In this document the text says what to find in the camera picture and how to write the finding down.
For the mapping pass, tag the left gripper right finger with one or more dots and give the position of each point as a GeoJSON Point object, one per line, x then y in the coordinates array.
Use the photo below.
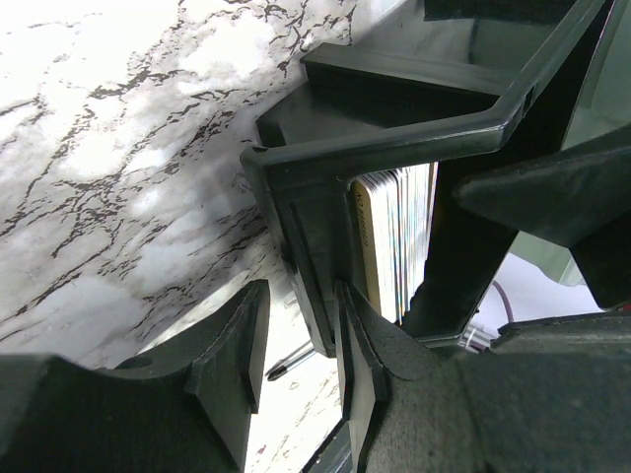
{"type": "Point", "coordinates": [550, 395]}

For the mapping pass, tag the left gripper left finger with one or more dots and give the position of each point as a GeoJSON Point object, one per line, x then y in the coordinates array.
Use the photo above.
{"type": "Point", "coordinates": [183, 406]}

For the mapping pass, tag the black yellow screwdriver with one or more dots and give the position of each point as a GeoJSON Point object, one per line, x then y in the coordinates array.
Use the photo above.
{"type": "Point", "coordinates": [291, 361]}

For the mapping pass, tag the stack of white cards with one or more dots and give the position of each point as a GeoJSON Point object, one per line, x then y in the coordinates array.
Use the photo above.
{"type": "Point", "coordinates": [395, 212]}

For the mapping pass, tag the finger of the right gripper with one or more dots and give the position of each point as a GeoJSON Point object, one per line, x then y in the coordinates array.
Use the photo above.
{"type": "Point", "coordinates": [578, 199]}

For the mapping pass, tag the black plastic card tray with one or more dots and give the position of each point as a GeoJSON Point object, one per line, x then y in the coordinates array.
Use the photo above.
{"type": "Point", "coordinates": [356, 170]}

